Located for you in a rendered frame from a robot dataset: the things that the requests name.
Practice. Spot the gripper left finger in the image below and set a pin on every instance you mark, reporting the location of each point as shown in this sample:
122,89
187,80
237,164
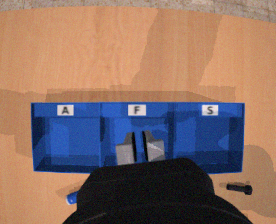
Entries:
126,152

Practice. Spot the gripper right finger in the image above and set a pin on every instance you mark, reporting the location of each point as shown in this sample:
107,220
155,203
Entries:
154,147

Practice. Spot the blue aa battery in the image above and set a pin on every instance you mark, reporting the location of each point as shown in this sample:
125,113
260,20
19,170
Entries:
71,198

